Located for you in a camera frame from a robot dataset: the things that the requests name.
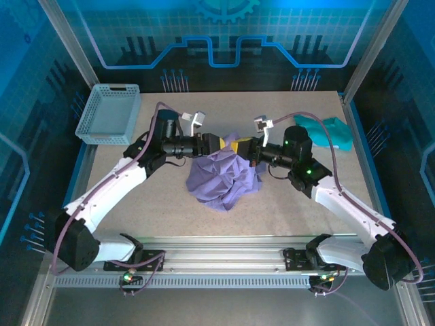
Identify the purple t-shirt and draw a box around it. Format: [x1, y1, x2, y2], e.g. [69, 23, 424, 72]
[185, 132, 264, 213]

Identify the teal folded garment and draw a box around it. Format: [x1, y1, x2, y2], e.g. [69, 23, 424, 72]
[292, 113, 354, 152]

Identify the light blue plastic basket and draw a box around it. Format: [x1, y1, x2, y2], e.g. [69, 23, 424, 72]
[74, 83, 142, 146]

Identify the small LED circuit board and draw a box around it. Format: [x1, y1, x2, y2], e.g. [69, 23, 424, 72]
[308, 273, 337, 289]
[118, 270, 143, 286]

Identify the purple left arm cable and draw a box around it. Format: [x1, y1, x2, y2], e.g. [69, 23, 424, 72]
[50, 101, 167, 296]

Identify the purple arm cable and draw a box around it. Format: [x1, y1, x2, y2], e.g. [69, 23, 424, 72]
[271, 111, 425, 296]
[50, 101, 167, 296]

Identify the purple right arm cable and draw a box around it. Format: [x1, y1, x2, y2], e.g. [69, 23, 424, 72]
[271, 111, 425, 296]

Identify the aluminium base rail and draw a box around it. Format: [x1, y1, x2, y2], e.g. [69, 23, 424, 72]
[46, 234, 392, 276]

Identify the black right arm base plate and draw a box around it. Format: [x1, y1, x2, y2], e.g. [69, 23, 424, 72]
[283, 247, 346, 272]

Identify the aluminium frame post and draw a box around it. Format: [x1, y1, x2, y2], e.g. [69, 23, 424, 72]
[37, 0, 99, 89]
[343, 0, 411, 103]

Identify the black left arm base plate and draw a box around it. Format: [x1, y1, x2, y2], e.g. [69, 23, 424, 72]
[103, 247, 166, 272]

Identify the grey slotted cable duct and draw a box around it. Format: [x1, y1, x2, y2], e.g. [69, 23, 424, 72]
[54, 274, 312, 289]

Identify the grey metal tray frame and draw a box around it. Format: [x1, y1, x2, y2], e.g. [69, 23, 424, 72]
[20, 264, 432, 326]

